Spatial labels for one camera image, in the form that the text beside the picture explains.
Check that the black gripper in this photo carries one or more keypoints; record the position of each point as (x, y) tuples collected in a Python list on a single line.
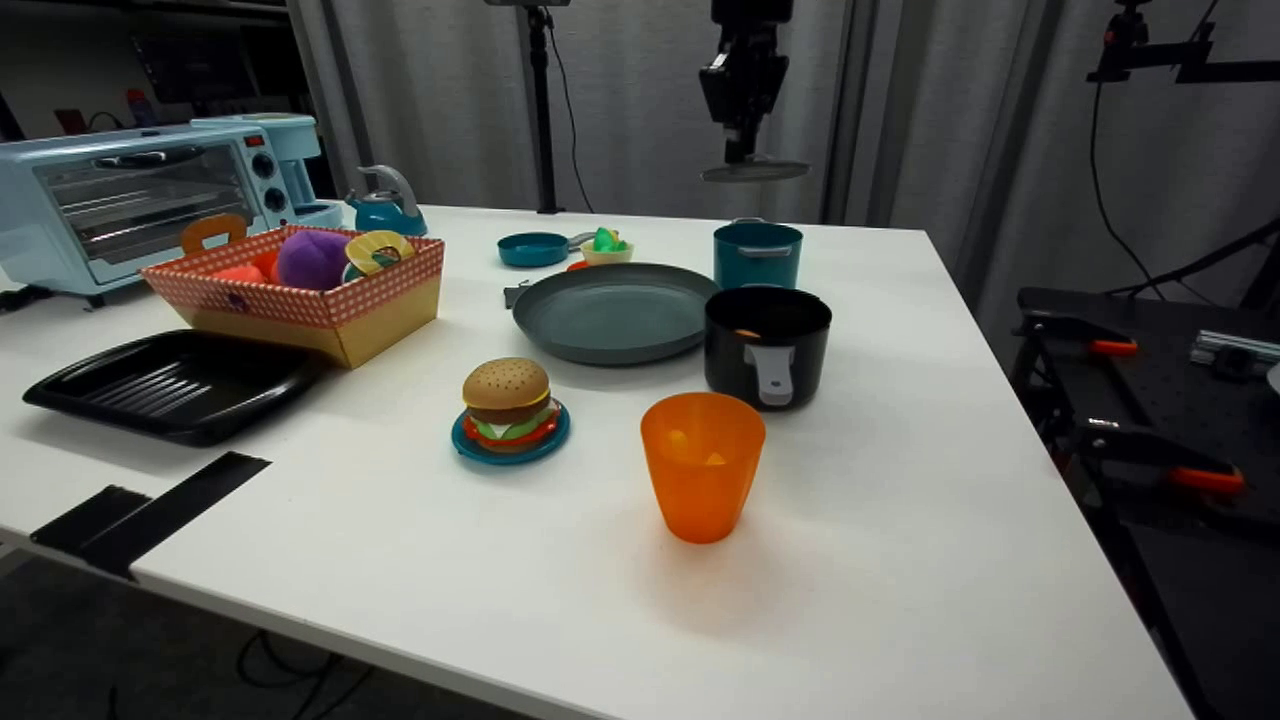
[(751, 32)]

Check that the grey pot lid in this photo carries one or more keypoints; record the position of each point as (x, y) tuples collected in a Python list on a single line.
[(758, 169)]

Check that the blue toy pot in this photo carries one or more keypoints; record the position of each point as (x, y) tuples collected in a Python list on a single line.
[(758, 267)]

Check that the black toy pot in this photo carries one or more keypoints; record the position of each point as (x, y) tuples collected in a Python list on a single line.
[(771, 349)]

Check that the green toy piece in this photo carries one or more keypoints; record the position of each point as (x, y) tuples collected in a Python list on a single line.
[(604, 247)]

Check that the black tripod pole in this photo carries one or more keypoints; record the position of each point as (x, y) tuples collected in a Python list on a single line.
[(541, 104)]

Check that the grey teal frying pan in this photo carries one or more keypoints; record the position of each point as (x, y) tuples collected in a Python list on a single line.
[(612, 312)]

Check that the small teal bowl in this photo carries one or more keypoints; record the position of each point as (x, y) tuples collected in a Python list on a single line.
[(532, 250)]

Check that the orange plastic cup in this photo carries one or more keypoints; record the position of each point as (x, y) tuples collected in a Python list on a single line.
[(701, 464)]

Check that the teal toy kettle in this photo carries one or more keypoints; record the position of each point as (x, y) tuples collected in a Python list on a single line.
[(388, 209)]

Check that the toy hamburger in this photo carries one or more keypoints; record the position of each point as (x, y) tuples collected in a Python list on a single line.
[(508, 403)]

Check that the black clamp orange tip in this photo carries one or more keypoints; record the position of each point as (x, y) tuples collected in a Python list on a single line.
[(1161, 456), (1080, 334)]

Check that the small teal saucer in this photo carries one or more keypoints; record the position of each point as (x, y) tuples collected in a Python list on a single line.
[(514, 455)]

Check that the purple plush toy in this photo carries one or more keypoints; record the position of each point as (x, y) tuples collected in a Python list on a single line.
[(313, 259)]

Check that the red dotted cardboard basket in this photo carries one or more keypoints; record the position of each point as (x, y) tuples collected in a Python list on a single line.
[(323, 312)]

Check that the orange toy food piece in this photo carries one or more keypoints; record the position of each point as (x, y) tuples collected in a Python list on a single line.
[(240, 274)]

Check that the silver grey device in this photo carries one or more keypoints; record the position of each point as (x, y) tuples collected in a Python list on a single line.
[(1236, 355)]

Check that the black side table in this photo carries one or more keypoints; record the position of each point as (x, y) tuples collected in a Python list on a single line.
[(1181, 535)]

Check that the light blue toaster oven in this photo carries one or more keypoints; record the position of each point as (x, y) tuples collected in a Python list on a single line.
[(123, 203)]

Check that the black grill tray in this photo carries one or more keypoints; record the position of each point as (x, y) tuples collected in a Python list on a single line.
[(174, 384)]

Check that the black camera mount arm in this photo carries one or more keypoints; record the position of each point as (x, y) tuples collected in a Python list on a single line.
[(1174, 56)]

